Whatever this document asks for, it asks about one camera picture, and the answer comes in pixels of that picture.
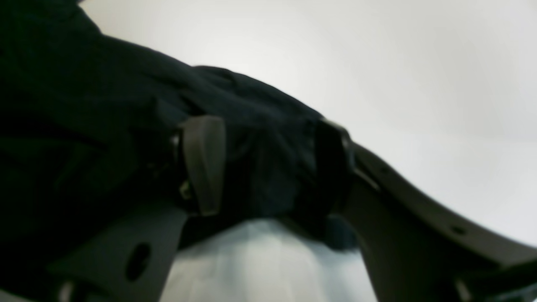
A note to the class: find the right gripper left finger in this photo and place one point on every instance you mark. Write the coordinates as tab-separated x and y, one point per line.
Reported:
129	260

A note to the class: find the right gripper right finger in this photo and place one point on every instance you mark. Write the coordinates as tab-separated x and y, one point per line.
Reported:
415	249

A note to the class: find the black t-shirt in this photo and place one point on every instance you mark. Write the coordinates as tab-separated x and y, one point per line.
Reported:
87	123

